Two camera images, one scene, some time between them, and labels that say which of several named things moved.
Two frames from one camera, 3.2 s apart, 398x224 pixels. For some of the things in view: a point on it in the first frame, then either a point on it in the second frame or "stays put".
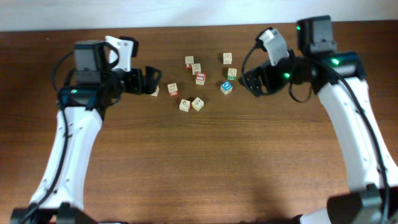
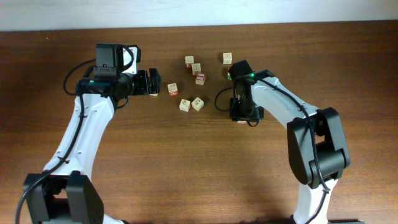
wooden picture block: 198,104 stays put
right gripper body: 273,78 -> 244,110
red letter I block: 199,78 stays put
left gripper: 137,88 stays put
